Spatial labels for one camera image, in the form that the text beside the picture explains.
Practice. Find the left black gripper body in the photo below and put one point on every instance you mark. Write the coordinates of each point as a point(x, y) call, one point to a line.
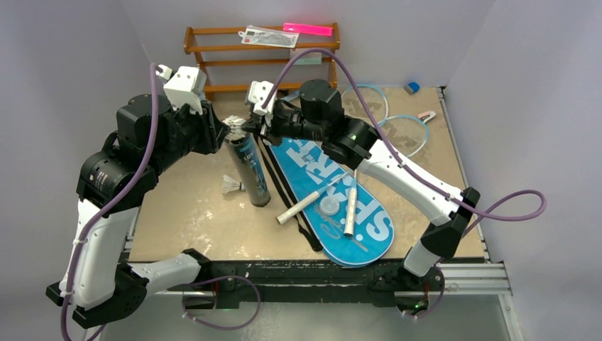
point(186, 125)

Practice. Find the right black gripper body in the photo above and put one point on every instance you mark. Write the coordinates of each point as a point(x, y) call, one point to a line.
point(266, 127)

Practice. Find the white shuttlecock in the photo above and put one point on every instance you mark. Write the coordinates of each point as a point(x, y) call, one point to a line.
point(234, 124)
point(231, 185)

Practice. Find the black shuttlecock tube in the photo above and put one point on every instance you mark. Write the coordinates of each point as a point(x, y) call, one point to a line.
point(244, 154)

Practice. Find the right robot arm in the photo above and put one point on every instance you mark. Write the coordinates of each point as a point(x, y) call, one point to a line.
point(322, 104)

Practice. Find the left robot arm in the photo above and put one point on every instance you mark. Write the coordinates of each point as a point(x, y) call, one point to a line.
point(152, 134)

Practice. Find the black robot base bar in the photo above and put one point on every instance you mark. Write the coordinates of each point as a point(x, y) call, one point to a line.
point(383, 284)

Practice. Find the far blue badminton racket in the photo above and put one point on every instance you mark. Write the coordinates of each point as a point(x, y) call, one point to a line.
point(378, 106)

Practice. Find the blue racket bag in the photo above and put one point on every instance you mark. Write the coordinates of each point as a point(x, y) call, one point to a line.
point(359, 233)

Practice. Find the small white box on shelf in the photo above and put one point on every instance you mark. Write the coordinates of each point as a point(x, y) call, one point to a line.
point(307, 59)

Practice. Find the clear packaged item on shelf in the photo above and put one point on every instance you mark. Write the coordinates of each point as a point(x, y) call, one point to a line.
point(253, 35)

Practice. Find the pink fluorescent ruler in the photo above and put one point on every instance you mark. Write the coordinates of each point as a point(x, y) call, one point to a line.
point(307, 29)

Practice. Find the blue and grey eraser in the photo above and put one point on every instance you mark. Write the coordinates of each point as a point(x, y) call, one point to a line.
point(412, 88)

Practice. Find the pink and white clip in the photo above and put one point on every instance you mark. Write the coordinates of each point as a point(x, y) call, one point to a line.
point(426, 116)

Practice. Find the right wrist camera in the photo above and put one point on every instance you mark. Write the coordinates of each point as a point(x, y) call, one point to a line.
point(257, 98)

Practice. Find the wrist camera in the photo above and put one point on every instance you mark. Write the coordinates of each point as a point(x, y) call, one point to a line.
point(183, 87)
point(257, 98)

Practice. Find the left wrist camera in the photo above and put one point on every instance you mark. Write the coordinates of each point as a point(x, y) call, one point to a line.
point(183, 87)

